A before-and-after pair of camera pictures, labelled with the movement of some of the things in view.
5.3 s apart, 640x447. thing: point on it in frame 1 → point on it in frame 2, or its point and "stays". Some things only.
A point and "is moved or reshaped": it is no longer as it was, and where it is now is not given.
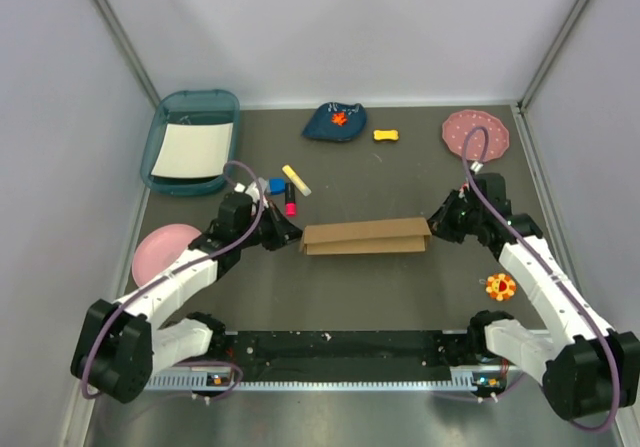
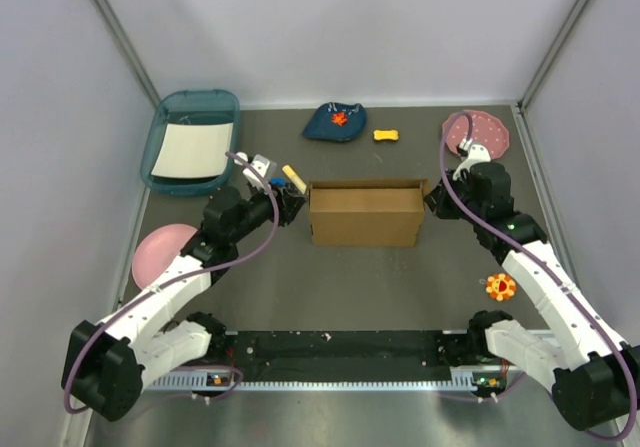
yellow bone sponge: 385,134 stays
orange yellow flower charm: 499,286 stays
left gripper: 285,230 → 289,202
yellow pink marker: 296,180 stays
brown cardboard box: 380,236 is moved or reshaped
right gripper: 438,222 → 436,201
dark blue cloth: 336,121 stays
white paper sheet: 194,150 stays
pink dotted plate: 456,126 stays
